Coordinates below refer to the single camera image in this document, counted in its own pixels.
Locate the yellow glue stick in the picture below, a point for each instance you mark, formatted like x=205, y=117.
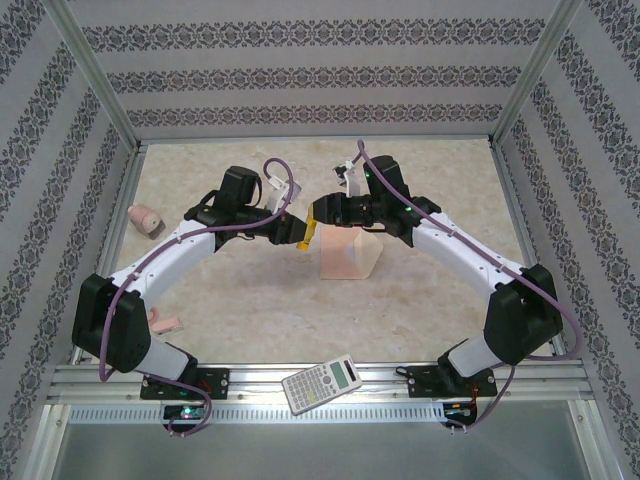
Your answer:
x=306, y=241

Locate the pink envelope with cream flap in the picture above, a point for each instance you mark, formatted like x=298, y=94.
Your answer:
x=340, y=260

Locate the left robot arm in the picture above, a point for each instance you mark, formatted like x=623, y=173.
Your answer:
x=160, y=260

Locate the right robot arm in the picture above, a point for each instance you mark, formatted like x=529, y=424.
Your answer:
x=465, y=250

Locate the grey scientific calculator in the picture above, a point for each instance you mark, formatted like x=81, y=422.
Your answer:
x=320, y=382

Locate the pink eraser block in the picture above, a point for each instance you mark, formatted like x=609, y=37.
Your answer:
x=167, y=326

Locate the grey metal panel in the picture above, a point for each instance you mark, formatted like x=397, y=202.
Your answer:
x=320, y=450

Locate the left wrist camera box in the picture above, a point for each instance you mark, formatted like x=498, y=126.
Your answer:
x=295, y=190

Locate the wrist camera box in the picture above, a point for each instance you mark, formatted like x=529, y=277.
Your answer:
x=342, y=171
x=295, y=190

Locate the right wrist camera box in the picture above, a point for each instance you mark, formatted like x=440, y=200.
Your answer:
x=342, y=171

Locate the aluminium side rail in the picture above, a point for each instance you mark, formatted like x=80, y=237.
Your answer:
x=510, y=180
x=125, y=180

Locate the aluminium front rail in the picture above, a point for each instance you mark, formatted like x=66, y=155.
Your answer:
x=260, y=372

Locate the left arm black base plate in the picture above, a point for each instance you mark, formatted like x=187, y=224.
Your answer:
x=217, y=382

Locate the aluminium frame post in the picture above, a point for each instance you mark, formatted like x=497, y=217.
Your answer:
x=95, y=75
x=535, y=70

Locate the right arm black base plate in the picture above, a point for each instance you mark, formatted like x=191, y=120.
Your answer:
x=425, y=387

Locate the aluminium lower frame bar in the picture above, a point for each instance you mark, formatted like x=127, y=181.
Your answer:
x=47, y=445
x=590, y=445

